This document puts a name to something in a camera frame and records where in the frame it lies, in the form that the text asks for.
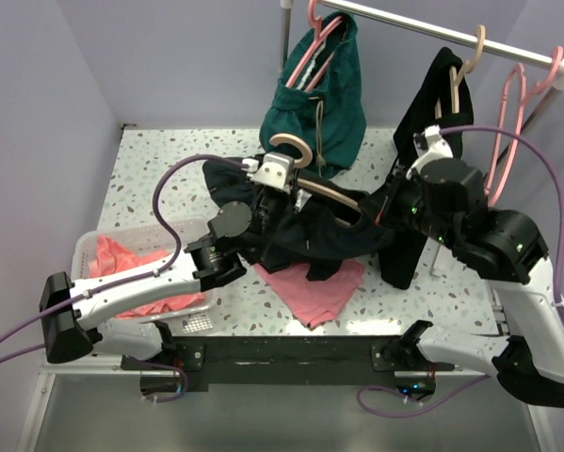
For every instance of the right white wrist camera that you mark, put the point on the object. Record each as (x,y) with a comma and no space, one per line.
(430,146)

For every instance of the coral pink patterned garment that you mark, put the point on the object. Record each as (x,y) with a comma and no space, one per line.
(112,257)

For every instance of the black hanging shorts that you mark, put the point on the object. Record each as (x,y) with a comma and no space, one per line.
(430,106)

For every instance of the dark navy shorts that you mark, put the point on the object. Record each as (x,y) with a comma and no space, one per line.
(322,234)

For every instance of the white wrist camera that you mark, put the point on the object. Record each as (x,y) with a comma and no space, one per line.
(276,172)
(430,146)

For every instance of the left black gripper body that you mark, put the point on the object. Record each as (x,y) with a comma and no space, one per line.
(270,210)

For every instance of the pink folded shorts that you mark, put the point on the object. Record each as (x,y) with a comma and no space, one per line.
(314,303)

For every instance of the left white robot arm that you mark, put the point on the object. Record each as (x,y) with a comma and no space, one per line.
(80,317)

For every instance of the beige hanger with black shorts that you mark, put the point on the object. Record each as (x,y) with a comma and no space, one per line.
(457,76)

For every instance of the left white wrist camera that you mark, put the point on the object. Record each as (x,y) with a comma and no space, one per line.
(276,172)

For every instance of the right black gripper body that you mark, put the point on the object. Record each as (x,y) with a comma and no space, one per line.
(402,205)

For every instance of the metal clothes rack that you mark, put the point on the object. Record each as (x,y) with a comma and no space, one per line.
(488,46)

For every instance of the white plastic laundry basket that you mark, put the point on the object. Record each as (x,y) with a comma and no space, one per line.
(142,240)

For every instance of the green hanging shorts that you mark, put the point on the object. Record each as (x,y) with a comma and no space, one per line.
(324,106)

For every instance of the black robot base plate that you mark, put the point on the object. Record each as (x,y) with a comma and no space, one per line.
(280,360)

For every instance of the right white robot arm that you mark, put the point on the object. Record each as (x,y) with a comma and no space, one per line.
(444,200)

